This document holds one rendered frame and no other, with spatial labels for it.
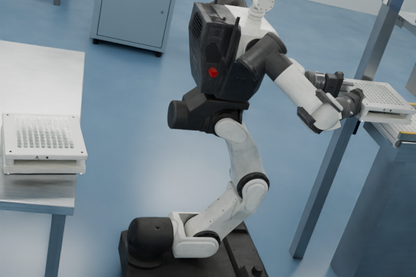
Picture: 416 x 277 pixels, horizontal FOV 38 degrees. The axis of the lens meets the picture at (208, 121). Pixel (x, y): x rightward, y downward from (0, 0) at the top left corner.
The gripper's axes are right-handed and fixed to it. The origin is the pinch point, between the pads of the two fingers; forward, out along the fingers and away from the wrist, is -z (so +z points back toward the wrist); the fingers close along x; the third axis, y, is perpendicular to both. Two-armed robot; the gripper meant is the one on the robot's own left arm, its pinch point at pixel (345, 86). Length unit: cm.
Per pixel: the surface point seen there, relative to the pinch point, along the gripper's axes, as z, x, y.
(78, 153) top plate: 105, 9, 59
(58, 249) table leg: 107, 35, 75
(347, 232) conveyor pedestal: -30, 81, -5
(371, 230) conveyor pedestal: -33, 67, 9
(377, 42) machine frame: -12.1, -17.9, -10.5
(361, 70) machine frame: -10.4, -3.2, -12.9
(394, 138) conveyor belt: -22.2, 13.9, 13.7
